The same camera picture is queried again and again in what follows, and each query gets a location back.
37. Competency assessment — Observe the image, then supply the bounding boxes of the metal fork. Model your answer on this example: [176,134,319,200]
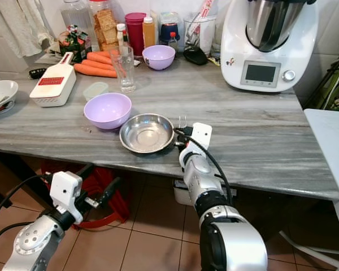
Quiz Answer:
[178,115,189,133]

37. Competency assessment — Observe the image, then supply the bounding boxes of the red plastic stool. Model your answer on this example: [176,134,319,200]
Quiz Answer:
[41,160,131,229]

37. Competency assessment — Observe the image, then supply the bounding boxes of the stainless steel plate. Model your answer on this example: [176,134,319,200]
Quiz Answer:
[119,113,175,154]

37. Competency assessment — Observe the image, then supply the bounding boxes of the white plastic bin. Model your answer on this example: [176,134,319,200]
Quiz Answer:
[172,180,198,207]

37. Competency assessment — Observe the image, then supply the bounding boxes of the large purple plastic bowl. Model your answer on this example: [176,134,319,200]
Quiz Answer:
[84,93,133,130]

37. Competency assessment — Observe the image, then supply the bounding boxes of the small clear lidded container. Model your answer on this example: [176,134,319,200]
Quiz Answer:
[82,82,110,102]

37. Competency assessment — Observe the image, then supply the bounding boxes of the white grater with red blade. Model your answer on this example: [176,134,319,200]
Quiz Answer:
[29,52,77,107]

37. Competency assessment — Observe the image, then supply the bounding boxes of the small purple plastic bowl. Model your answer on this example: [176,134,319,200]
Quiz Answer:
[142,45,176,71]

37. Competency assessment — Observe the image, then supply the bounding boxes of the black pouch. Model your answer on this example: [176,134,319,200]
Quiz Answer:
[183,47,210,66]

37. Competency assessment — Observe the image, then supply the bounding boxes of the clear drinking glass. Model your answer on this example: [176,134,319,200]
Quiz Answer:
[109,46,135,93]

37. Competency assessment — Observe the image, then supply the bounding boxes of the orange carrot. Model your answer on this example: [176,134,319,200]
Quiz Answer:
[81,59,116,72]
[86,52,115,66]
[73,63,118,78]

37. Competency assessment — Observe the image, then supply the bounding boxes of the small red capped bottle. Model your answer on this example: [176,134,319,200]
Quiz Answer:
[168,32,179,49]

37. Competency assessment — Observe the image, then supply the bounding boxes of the white kitchen cooking machine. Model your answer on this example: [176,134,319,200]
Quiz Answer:
[220,0,319,93]

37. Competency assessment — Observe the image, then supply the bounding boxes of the black car key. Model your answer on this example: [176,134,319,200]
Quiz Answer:
[29,68,48,80]

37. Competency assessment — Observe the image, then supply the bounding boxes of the clear glass jug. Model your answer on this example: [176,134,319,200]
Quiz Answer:
[183,14,218,57]

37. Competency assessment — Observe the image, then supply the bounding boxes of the orange sauce bottle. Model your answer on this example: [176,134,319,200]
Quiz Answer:
[142,16,156,48]

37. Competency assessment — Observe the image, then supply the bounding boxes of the clear jar with blue contents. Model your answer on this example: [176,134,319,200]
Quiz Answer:
[157,12,182,46]

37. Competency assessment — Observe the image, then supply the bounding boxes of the white ceramic bowl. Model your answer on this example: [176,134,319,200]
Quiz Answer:
[0,80,19,116]

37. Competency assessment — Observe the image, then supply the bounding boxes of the maroon plastic canister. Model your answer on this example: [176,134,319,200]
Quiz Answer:
[125,12,148,56]

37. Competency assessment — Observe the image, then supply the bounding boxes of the small white capped sauce bottle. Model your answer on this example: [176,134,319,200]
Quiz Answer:
[116,23,129,51]

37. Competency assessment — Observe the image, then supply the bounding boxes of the green snack packet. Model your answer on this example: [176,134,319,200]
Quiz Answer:
[58,25,91,63]

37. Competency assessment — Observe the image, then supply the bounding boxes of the red and white long packet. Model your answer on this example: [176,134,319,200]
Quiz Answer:
[192,0,218,43]

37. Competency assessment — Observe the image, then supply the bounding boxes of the red lidded cracker jar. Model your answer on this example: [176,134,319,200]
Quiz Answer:
[89,0,118,53]

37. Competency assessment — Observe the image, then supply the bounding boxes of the white side table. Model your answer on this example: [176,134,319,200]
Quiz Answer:
[304,108,339,266]

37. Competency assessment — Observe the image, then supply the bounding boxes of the clear white capped bottle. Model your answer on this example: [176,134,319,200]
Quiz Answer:
[61,0,92,43]

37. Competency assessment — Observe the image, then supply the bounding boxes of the hanging beige towel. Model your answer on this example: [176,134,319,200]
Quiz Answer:
[0,0,49,57]

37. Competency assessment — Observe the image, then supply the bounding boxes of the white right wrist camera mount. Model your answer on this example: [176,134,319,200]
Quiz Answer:
[191,123,213,148]

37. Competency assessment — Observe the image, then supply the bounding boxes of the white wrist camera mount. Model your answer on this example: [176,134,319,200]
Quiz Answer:
[50,171,84,221]
[191,123,213,148]

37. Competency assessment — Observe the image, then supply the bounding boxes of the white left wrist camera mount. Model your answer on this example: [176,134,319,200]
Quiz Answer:
[50,171,84,221]

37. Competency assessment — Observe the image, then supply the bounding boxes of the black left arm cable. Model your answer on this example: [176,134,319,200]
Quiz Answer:
[0,174,53,271]

